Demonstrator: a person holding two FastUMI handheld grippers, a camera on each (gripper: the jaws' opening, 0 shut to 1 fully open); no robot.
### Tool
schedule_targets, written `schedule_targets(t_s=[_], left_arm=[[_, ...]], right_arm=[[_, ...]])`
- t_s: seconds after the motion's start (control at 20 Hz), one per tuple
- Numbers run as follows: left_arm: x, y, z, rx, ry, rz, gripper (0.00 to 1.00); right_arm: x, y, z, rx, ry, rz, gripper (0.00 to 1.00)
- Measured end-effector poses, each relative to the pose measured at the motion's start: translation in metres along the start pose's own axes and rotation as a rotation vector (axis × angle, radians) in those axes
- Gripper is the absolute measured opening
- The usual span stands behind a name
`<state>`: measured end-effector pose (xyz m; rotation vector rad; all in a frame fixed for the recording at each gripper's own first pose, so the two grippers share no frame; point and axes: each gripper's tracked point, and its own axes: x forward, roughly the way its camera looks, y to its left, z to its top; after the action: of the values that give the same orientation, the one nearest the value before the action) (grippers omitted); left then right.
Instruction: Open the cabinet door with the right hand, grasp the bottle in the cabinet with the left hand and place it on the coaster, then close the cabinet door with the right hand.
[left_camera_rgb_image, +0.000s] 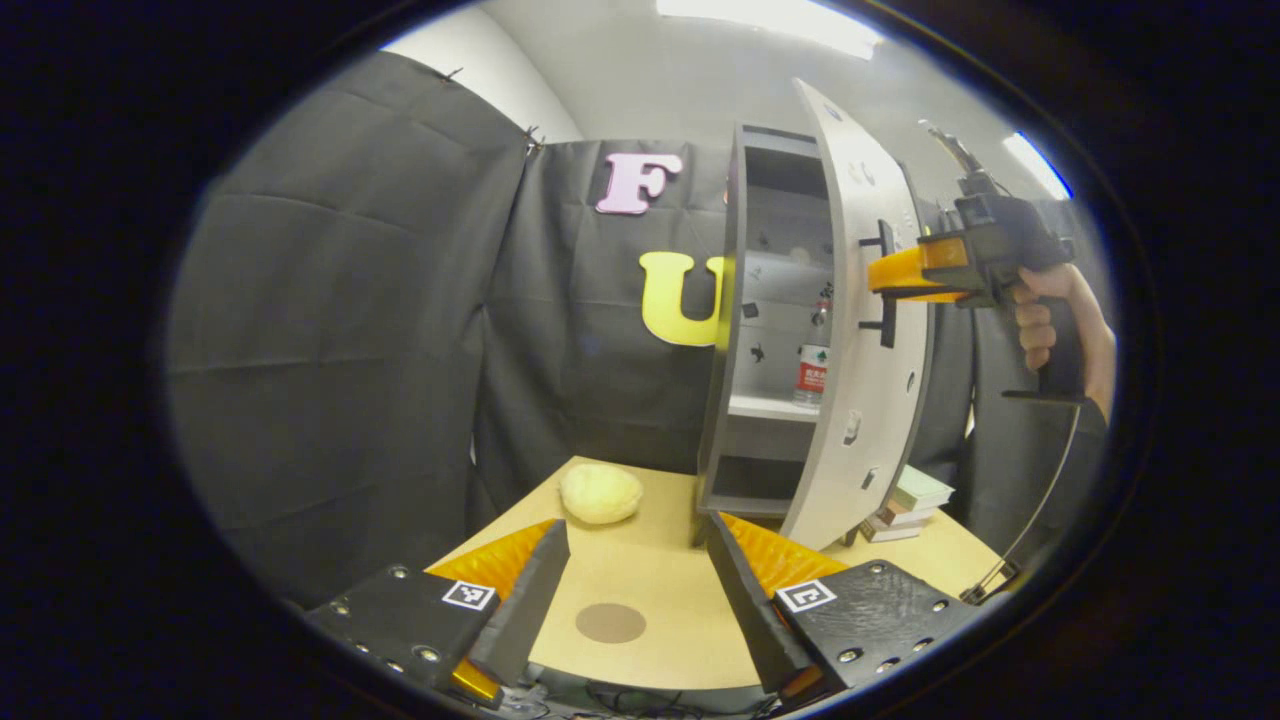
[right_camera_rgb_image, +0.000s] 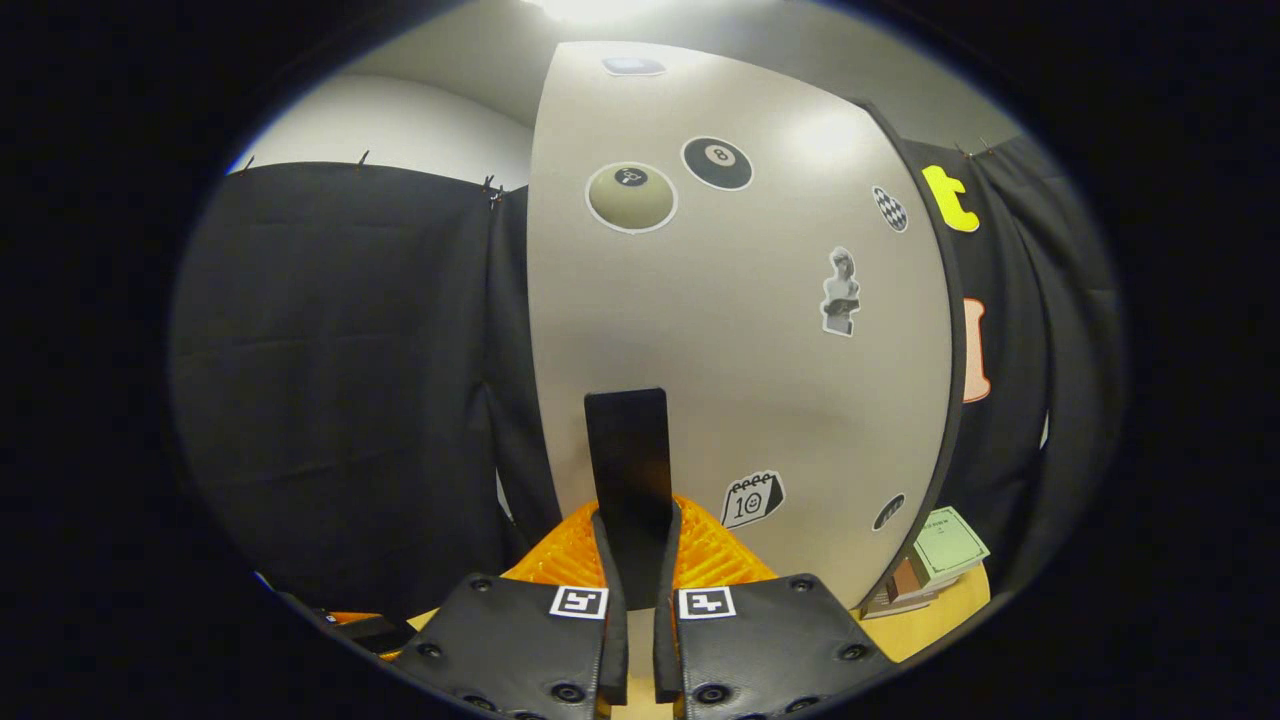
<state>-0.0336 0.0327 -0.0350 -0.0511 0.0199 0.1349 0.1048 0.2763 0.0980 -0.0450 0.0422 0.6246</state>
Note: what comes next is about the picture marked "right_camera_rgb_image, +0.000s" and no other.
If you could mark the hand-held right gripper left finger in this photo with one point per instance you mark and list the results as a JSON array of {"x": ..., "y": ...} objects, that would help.
[{"x": 616, "y": 650}]

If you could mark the green book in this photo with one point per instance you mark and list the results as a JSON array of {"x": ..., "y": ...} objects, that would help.
[{"x": 950, "y": 545}]

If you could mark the black backdrop cloth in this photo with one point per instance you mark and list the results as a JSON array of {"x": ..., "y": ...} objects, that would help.
[{"x": 330, "y": 380}]

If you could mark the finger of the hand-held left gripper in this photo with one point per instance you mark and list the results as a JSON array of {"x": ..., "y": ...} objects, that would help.
[{"x": 378, "y": 634}]

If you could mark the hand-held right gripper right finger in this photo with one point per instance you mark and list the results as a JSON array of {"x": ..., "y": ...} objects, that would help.
[{"x": 666, "y": 650}]

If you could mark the tan book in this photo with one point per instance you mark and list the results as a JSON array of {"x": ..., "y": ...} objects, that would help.
[{"x": 908, "y": 578}]

